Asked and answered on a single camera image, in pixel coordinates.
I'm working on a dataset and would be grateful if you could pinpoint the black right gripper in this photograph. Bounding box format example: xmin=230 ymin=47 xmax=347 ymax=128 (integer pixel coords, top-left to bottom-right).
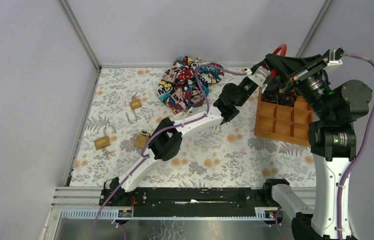
xmin=264 ymin=53 xmax=333 ymax=121

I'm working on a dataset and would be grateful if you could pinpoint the red cable lock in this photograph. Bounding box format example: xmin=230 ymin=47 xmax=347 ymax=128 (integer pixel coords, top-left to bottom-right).
xmin=261 ymin=43 xmax=288 ymax=95

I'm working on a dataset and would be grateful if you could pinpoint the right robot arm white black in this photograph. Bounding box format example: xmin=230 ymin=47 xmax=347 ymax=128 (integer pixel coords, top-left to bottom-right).
xmin=261 ymin=48 xmax=373 ymax=240

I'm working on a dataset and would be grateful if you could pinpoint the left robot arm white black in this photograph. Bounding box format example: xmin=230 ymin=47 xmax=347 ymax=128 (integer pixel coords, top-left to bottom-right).
xmin=100 ymin=73 xmax=267 ymax=207

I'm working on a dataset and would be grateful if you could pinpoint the dark rolled fabric small centre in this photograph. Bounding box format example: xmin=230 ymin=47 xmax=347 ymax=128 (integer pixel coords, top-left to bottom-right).
xmin=278 ymin=91 xmax=297 ymax=107

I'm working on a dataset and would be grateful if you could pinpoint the dark rolled fabric middle left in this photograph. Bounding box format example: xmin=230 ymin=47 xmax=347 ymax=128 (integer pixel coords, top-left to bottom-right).
xmin=262 ymin=85 xmax=280 ymax=104

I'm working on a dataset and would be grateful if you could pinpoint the orange wooden compartment tray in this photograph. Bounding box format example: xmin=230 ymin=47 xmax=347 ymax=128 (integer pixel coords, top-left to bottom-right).
xmin=254 ymin=93 xmax=314 ymax=147

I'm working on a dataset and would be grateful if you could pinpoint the colourful comic print cloth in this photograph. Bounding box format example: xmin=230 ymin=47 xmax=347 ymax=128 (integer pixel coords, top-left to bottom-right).
xmin=157 ymin=56 xmax=224 ymax=114

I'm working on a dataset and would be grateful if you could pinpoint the brass padlock upper left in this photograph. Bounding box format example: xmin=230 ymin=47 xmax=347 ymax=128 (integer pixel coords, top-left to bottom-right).
xmin=129 ymin=93 xmax=142 ymax=111

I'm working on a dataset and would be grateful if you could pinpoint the brass padlock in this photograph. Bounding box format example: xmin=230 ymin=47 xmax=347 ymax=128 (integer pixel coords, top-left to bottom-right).
xmin=94 ymin=120 xmax=116 ymax=150
xmin=129 ymin=93 xmax=142 ymax=111
xmin=134 ymin=131 xmax=151 ymax=148

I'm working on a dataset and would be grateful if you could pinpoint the open steel shackle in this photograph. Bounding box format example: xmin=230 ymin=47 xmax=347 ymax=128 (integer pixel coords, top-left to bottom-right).
xmin=125 ymin=108 xmax=138 ymax=124

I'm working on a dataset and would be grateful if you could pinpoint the brass padlock near centre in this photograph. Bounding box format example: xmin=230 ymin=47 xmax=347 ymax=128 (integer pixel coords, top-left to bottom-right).
xmin=134 ymin=131 xmax=151 ymax=148

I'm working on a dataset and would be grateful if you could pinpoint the brass padlock far left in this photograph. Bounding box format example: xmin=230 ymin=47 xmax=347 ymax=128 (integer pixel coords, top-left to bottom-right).
xmin=94 ymin=120 xmax=116 ymax=150

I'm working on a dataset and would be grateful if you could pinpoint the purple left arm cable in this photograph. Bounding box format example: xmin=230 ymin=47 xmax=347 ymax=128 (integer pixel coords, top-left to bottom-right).
xmin=90 ymin=64 xmax=252 ymax=240

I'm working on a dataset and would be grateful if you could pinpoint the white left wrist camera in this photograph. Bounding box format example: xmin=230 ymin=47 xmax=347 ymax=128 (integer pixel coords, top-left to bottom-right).
xmin=245 ymin=66 xmax=271 ymax=88

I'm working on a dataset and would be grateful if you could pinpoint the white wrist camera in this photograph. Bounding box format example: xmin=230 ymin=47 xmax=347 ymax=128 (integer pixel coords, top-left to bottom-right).
xmin=245 ymin=66 xmax=271 ymax=88
xmin=323 ymin=47 xmax=344 ymax=75

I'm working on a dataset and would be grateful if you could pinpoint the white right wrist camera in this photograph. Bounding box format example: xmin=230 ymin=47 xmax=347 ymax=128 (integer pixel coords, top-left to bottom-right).
xmin=323 ymin=47 xmax=344 ymax=75

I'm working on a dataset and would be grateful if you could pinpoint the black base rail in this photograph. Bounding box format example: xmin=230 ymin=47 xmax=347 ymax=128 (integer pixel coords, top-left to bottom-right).
xmin=99 ymin=187 xmax=279 ymax=218

